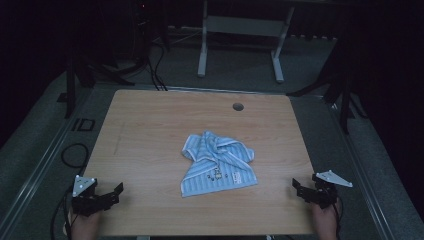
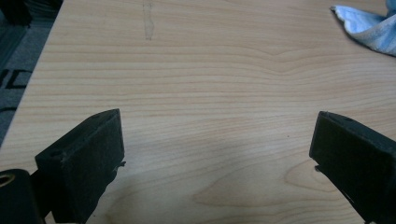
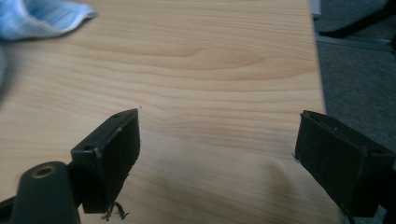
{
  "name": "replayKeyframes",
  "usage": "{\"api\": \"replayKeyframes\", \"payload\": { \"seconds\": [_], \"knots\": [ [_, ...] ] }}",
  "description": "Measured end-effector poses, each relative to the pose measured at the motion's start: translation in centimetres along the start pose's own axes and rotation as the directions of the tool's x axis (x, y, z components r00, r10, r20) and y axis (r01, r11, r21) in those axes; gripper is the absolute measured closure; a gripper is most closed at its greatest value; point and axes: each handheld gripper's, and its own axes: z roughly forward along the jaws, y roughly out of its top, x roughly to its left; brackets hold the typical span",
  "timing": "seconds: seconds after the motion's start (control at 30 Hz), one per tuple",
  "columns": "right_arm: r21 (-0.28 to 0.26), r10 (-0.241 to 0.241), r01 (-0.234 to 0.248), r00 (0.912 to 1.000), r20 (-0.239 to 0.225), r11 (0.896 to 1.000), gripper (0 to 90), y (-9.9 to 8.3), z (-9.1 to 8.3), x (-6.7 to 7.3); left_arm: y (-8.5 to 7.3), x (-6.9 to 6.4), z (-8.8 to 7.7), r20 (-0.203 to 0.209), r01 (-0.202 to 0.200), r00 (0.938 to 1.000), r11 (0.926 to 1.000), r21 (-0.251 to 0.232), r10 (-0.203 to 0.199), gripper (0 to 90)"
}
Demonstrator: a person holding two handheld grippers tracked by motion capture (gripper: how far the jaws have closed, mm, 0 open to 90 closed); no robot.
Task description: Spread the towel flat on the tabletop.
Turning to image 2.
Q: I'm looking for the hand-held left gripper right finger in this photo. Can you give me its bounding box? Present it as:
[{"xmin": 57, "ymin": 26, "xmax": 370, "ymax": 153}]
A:
[{"xmin": 308, "ymin": 110, "xmax": 396, "ymax": 224}]

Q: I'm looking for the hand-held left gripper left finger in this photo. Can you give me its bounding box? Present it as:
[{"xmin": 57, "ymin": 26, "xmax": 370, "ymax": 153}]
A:
[{"xmin": 35, "ymin": 108, "xmax": 127, "ymax": 224}]

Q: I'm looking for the blue white striped cloth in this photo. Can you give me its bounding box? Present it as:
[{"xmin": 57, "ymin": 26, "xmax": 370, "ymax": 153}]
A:
[{"xmin": 330, "ymin": 0, "xmax": 396, "ymax": 58}]

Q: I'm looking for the grey floor mat black print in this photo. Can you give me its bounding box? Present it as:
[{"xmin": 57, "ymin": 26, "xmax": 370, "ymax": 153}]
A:
[{"xmin": 0, "ymin": 25, "xmax": 54, "ymax": 147}]

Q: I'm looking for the dark object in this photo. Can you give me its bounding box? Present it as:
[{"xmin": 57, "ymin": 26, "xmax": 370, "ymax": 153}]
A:
[{"xmin": 0, "ymin": 0, "xmax": 64, "ymax": 28}]

